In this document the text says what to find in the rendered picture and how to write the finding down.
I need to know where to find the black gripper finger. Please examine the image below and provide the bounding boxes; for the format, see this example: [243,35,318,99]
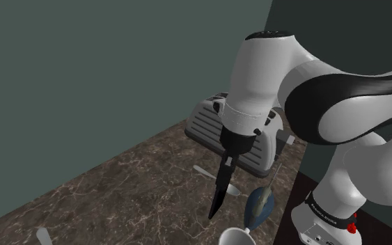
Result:
[207,151,240,221]

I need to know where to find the silver spoon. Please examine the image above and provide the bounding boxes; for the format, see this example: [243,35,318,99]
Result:
[192,164,242,197]

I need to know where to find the silver toaster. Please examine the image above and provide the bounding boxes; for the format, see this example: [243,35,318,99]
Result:
[184,91,297,180]

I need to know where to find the white cup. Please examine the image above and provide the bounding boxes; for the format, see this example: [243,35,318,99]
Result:
[218,226,256,245]

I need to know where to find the dark robot stand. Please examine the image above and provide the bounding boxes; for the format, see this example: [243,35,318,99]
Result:
[272,171,392,245]

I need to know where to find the silver utensil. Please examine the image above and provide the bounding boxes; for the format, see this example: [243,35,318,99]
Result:
[36,227,54,245]

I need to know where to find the blue oval tool grey handle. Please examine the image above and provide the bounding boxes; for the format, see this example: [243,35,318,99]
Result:
[244,162,283,232]

